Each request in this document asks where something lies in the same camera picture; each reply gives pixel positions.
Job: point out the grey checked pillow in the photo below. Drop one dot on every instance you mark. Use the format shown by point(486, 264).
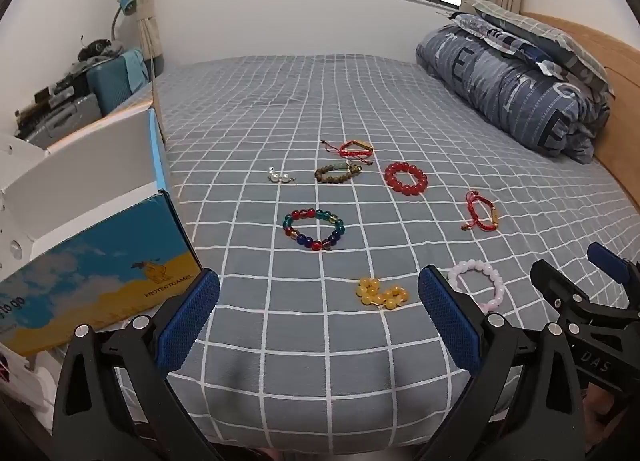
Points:
point(570, 41)

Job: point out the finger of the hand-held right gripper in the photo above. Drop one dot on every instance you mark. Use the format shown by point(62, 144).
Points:
point(555, 286)
point(607, 260)

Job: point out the white box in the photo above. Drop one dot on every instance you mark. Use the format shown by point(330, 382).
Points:
point(25, 381)

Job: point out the silver suitcase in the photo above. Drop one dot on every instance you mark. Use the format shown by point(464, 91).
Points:
point(65, 118)

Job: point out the blue patterned pillow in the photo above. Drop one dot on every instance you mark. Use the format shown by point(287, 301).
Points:
point(492, 31)

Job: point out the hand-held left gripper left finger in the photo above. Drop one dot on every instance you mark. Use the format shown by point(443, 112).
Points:
point(189, 318)

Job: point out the wooden headboard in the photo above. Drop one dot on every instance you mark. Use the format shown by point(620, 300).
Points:
point(622, 106)

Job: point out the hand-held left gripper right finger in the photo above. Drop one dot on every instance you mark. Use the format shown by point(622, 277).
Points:
point(450, 326)

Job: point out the teal suitcase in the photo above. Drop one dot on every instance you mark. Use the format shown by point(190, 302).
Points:
point(112, 83)

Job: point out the blue desk lamp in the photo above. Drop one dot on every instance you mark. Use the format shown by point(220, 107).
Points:
point(126, 5)

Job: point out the folded blue printed quilt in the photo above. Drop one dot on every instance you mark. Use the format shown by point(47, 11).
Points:
point(500, 86)

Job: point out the grey checked bed sheet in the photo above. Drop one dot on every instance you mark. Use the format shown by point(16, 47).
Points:
point(300, 111)

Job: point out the dark desk clutter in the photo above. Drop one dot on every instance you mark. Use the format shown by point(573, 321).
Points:
point(97, 48)

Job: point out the blue and yellow cardboard box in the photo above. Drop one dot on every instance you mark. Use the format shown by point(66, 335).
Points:
point(90, 261)

